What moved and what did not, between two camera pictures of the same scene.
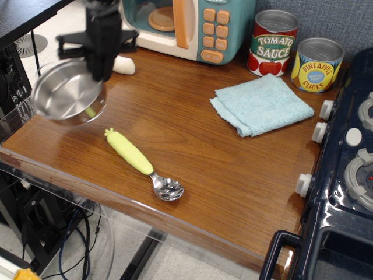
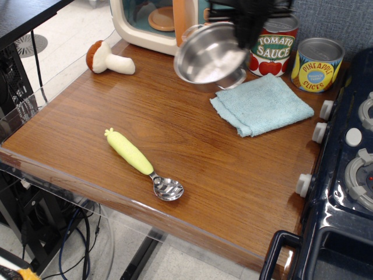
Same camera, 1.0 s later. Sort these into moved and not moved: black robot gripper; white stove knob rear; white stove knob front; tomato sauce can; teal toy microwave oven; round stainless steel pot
Moved: black robot gripper; round stainless steel pot
Not moved: white stove knob rear; tomato sauce can; white stove knob front; teal toy microwave oven
